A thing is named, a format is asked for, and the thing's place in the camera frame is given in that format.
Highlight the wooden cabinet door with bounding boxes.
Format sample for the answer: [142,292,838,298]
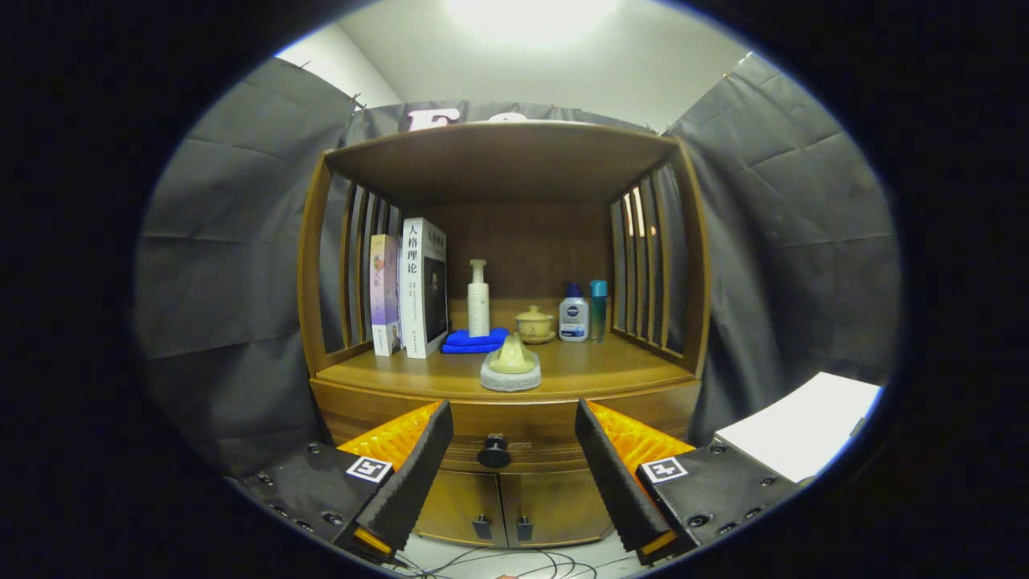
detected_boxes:
[412,470,509,548]
[500,470,617,548]

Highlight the wooden drawer with black knob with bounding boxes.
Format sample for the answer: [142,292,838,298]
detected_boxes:
[311,378,702,476]

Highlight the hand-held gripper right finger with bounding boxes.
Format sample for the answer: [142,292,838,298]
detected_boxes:
[574,398,806,567]

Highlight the brown wooden cabinet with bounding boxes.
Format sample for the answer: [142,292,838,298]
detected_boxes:
[297,121,713,550]

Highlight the slim teal bottle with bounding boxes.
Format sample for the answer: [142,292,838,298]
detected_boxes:
[590,280,609,343]

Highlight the white pump bottle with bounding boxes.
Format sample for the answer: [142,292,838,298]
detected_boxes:
[467,259,490,338]

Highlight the wooden countertop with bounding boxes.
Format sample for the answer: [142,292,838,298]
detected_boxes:
[314,332,697,404]

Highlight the purple book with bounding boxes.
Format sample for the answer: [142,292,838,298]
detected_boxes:
[369,233,402,357]

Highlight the white flat board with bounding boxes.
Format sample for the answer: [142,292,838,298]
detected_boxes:
[714,372,883,483]

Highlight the white lotion bottle blue cap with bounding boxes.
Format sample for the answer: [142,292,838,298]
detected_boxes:
[559,283,590,343]

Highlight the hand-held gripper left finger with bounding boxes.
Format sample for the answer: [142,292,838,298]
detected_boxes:
[237,400,454,564]

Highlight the grey pumice brush cream handle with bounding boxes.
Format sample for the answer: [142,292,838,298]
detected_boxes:
[480,334,542,392]

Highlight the yellow lidded teacup with saucer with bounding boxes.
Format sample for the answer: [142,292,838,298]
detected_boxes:
[514,306,556,345]

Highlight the black floor cables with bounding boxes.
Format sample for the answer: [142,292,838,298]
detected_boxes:
[390,547,644,579]

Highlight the blue folded cloth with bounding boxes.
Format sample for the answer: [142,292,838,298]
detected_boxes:
[441,327,510,355]

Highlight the thick white book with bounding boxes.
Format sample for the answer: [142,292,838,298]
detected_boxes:
[400,217,449,359]

